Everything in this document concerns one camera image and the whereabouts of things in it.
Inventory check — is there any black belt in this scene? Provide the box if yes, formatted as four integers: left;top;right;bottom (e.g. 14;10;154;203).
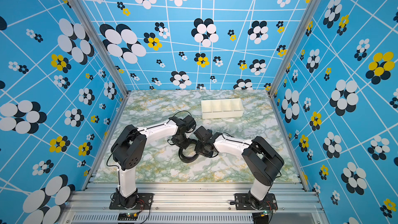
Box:
178;145;199;163

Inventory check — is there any white compartment storage tray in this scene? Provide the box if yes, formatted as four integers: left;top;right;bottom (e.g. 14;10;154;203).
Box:
201;98;244;119

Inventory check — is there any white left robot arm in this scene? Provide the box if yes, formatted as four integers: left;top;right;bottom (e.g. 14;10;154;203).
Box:
111;118;196;209

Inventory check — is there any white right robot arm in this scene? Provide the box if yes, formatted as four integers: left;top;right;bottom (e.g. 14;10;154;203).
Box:
194;129;285;209

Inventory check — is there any right controller board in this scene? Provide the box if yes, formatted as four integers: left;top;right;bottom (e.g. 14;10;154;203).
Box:
252;212;269;224

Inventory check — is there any controller board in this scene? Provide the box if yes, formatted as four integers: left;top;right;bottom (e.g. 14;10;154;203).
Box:
252;212;269;224
118;213;139;222

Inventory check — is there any left controller board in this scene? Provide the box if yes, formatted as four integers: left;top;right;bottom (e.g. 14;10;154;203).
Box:
118;213;139;222

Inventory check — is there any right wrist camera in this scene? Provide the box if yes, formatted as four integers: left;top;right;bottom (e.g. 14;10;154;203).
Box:
194;126;212;143

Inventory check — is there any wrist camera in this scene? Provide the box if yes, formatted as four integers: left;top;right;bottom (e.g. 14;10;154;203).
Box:
169;115;197;133
194;126;212;143

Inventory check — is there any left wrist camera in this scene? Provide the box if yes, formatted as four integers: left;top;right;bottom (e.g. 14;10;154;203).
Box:
169;115;197;133

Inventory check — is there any aluminium front rail frame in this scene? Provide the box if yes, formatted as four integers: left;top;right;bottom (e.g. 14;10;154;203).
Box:
60;183;328;224

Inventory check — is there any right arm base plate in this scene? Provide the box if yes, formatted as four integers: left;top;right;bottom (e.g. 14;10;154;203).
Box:
230;193;278;211

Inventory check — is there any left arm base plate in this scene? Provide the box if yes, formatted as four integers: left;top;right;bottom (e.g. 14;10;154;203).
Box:
109;192;154;210

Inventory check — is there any aluminium corner post left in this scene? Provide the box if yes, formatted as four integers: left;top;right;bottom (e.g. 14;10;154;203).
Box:
69;0;129;97

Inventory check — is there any aluminium corner post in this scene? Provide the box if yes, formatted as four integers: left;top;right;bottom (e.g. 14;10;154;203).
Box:
69;0;129;97
269;0;321;98

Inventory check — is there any aluminium corner post right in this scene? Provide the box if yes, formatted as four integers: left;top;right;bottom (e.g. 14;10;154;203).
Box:
269;0;321;98

